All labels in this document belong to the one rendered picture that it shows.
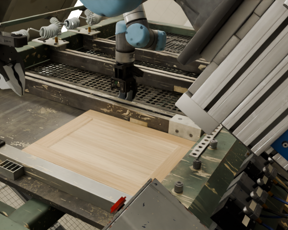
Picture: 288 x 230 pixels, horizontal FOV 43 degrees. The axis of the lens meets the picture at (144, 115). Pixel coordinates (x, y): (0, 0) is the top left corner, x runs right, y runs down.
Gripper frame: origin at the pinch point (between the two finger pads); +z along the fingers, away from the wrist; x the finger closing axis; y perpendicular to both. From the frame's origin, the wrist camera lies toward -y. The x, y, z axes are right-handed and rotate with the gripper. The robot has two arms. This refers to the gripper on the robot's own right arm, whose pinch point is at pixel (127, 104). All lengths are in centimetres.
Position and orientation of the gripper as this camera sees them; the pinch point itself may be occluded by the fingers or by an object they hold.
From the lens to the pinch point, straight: 154.1
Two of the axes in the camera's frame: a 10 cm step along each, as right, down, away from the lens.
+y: -5.0, 3.8, -7.8
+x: 8.6, 2.6, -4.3
